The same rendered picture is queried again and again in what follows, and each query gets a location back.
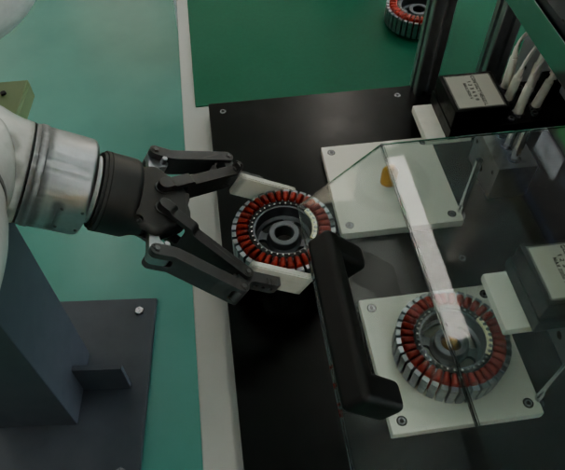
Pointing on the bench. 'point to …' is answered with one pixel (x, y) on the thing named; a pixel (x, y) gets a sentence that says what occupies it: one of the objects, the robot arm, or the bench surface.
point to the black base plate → (252, 111)
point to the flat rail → (559, 52)
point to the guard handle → (349, 329)
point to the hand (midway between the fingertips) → (282, 235)
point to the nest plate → (348, 156)
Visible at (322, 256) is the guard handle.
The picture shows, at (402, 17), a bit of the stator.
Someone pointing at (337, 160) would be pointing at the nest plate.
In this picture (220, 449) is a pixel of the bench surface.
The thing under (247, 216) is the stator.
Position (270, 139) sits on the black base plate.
